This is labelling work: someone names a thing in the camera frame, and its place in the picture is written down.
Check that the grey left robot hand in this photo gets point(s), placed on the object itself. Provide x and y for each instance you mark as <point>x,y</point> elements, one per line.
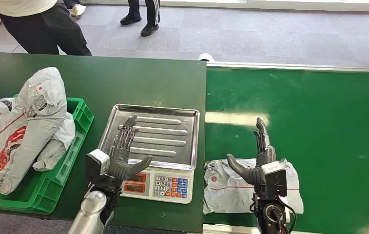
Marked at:
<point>119,164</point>

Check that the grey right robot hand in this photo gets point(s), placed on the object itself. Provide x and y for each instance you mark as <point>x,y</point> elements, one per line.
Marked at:
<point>255,176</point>

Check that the grey courier bag package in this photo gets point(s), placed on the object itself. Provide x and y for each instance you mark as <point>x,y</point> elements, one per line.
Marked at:
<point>226,193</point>

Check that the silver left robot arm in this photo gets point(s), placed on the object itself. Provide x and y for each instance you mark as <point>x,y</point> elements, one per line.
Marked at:
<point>89,210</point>

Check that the small plain pale package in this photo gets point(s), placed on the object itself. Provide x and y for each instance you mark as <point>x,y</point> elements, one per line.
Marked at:
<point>64,132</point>

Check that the green conveyor belt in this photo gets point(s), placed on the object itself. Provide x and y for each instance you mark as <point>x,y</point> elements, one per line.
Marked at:
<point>332,129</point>

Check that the large grey red-printed package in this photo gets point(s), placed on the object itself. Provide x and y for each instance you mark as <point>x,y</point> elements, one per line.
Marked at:
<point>32,129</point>

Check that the white conveyor roller end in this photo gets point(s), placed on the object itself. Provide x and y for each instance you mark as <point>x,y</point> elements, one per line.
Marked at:
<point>206,57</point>

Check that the electronic scale with steel tray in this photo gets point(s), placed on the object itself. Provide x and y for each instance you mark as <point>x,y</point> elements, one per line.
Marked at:
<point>168,139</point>

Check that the green plastic crate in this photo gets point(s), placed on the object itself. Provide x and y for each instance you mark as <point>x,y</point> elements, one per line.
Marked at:
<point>42,193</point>

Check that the dark green table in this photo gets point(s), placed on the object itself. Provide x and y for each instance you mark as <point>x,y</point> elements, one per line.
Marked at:
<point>123,80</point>

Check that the person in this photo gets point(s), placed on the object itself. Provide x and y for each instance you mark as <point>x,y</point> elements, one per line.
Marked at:
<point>42,29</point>
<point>148,16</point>

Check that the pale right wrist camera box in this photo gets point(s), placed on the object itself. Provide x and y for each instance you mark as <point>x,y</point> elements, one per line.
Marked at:
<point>276,179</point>

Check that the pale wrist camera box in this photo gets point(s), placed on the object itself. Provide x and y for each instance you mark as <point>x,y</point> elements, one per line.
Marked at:
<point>97,160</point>
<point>276,179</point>

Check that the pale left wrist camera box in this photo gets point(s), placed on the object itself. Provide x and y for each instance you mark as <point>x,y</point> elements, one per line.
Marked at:
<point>97,160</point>

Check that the silver conveyor frame rail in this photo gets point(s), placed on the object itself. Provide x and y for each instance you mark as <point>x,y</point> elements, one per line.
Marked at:
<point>300,67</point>
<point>223,229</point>

